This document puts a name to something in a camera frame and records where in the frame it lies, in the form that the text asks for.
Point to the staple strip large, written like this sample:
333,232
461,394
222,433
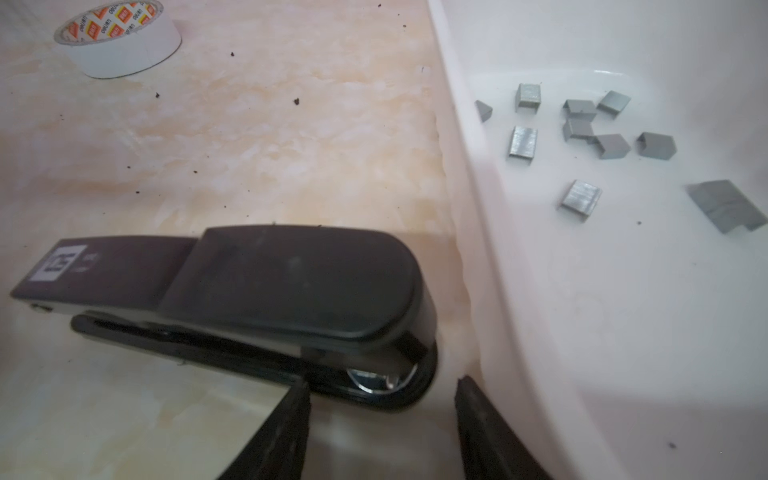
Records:
726,206

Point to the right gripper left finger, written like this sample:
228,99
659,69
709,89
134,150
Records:
277,450

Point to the white tape roll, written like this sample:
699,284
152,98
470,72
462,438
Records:
119,39

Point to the black stapler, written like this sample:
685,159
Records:
345,310

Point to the white plastic tray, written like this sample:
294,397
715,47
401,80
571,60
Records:
632,345

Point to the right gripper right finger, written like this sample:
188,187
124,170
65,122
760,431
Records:
489,447

